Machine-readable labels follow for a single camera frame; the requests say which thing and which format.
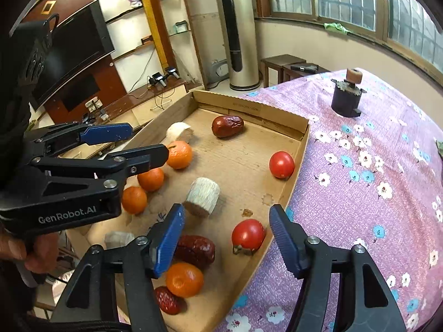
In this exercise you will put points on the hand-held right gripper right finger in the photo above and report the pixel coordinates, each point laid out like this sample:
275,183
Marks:
282,240

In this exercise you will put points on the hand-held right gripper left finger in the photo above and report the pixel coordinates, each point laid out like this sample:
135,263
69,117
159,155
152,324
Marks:
169,238

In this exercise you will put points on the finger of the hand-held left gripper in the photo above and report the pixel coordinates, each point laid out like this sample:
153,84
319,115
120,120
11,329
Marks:
107,133
148,157

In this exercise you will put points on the orange mandarin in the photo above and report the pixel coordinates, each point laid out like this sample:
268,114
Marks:
179,154
134,199
151,178
184,279

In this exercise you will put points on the dark red jujube date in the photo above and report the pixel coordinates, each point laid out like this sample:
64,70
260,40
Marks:
226,126
195,249
168,299

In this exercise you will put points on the red tomato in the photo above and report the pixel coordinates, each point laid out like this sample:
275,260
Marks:
248,235
282,164

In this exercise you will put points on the white cylindrical yam piece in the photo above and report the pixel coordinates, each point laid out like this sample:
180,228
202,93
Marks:
202,197
179,132
119,238

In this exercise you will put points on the shallow cardboard box tray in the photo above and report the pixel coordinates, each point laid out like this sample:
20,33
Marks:
242,152

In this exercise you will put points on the person's left forearm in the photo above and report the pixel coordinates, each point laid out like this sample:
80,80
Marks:
10,297

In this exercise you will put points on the person's left hand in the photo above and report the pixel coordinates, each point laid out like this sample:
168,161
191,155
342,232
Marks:
38,252

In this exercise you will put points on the white power strip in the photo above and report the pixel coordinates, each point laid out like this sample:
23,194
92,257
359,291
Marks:
94,103

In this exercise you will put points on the black handheld device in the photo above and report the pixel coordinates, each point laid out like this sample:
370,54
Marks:
157,79
172,72

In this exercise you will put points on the purple flowered tablecloth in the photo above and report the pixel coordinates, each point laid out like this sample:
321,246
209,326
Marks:
346,197

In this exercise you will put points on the black flat television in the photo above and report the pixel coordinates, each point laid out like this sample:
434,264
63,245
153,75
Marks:
76,52

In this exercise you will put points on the small brown box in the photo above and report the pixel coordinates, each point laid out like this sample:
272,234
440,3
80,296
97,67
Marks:
147,38

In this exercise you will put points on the small white appliance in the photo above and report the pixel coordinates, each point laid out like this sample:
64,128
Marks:
218,69

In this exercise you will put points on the small white green box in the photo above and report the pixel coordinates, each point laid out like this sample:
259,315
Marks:
180,27

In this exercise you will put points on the black motor with brown cap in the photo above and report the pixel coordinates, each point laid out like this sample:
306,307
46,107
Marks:
346,100

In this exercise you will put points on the silver tower air conditioner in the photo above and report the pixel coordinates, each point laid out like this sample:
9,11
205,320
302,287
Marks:
247,24

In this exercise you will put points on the black flat device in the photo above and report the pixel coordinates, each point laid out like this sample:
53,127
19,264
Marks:
304,67

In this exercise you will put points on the green leafy bunch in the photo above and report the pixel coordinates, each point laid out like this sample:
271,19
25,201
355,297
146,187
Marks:
440,145

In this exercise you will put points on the green cloth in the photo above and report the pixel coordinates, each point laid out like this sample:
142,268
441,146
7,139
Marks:
335,27

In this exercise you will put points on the window with metal grille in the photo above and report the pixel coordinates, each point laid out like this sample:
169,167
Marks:
346,0

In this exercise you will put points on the wall shelf unit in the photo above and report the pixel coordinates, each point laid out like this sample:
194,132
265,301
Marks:
138,34

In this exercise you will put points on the yellow wooden post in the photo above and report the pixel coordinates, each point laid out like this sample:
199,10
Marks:
152,17

